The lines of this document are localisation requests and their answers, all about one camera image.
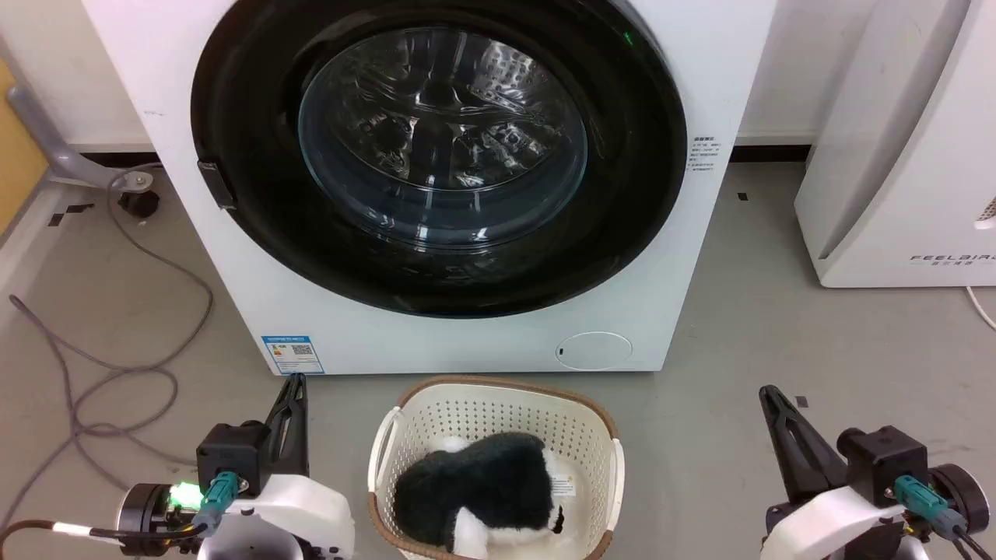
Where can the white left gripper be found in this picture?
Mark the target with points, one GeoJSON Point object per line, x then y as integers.
{"type": "Point", "coordinates": [299, 505]}

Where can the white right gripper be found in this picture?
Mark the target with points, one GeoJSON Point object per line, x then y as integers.
{"type": "Point", "coordinates": [825, 521]}

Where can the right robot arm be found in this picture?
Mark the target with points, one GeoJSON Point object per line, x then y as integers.
{"type": "Point", "coordinates": [961, 498]}

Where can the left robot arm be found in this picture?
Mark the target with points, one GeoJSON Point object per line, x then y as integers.
{"type": "Point", "coordinates": [148, 509]}

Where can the white front-load washing machine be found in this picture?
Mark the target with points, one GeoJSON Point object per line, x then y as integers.
{"type": "Point", "coordinates": [257, 280]}

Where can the black round washer door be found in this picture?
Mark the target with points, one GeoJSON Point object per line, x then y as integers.
{"type": "Point", "coordinates": [622, 194]}

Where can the black and white plush toy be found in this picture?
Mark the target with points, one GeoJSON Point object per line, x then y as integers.
{"type": "Point", "coordinates": [475, 486]}

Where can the cream perforated laundry basket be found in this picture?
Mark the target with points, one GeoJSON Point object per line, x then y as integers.
{"type": "Point", "coordinates": [498, 408]}

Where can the round white filter cover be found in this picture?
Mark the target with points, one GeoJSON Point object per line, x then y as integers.
{"type": "Point", "coordinates": [594, 350]}

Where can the white plush toy tag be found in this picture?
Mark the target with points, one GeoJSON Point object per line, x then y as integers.
{"type": "Point", "coordinates": [562, 487]}

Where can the black caster wheel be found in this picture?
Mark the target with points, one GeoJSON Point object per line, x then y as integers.
{"type": "Point", "coordinates": [138, 203]}

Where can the white air purifier appliance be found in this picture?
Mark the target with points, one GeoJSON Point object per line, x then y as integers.
{"type": "Point", "coordinates": [903, 179]}

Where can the grey metal table leg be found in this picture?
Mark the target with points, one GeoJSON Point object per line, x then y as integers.
{"type": "Point", "coordinates": [47, 132]}

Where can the yellow wooden board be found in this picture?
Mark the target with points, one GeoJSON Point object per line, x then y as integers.
{"type": "Point", "coordinates": [15, 148]}

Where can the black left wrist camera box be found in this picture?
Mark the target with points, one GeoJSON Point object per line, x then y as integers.
{"type": "Point", "coordinates": [233, 455]}

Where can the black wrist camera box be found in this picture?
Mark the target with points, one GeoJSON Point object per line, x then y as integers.
{"type": "Point", "coordinates": [887, 459]}
{"type": "Point", "coordinates": [233, 455]}

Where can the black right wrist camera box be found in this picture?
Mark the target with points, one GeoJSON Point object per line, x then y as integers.
{"type": "Point", "coordinates": [887, 459]}

